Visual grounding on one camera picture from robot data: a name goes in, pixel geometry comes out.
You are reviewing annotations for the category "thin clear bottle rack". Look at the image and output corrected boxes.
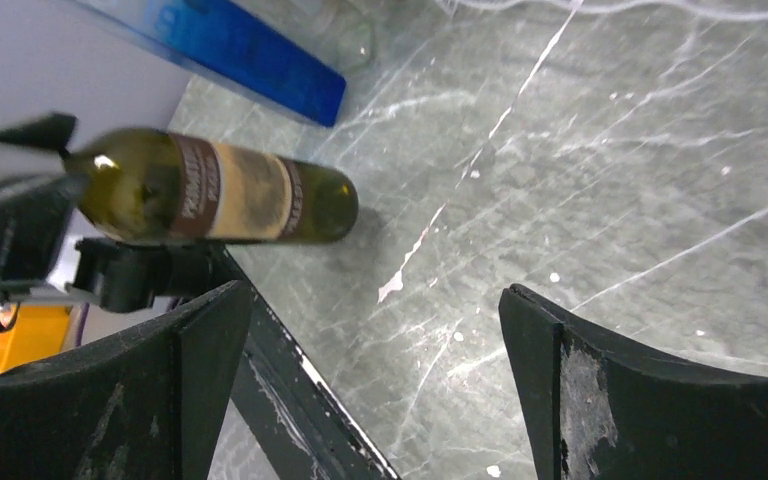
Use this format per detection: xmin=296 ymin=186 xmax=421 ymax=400
xmin=238 ymin=0 xmax=377 ymax=75

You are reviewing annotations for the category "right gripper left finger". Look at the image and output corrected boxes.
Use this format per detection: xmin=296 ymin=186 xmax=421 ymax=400
xmin=0 ymin=281 xmax=254 ymax=479

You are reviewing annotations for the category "blue vodka bottle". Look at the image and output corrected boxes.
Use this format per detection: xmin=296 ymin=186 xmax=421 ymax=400
xmin=61 ymin=1 xmax=347 ymax=127

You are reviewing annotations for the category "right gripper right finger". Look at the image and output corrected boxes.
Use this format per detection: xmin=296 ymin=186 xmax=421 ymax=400
xmin=498 ymin=284 xmax=768 ymax=479

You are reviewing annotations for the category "white wire wine rack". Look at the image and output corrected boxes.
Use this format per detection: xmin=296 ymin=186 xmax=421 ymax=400
xmin=434 ymin=0 xmax=768 ymax=23

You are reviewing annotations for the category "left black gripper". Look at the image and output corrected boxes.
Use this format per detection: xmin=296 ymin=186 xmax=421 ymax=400
xmin=0 ymin=111 xmax=89 ymax=284

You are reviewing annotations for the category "dark bottle silver cap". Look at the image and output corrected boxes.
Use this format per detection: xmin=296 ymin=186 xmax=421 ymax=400
xmin=63 ymin=127 xmax=359 ymax=245

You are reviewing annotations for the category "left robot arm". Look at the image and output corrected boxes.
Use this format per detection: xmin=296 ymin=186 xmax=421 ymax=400
xmin=0 ymin=112 xmax=248 ymax=333

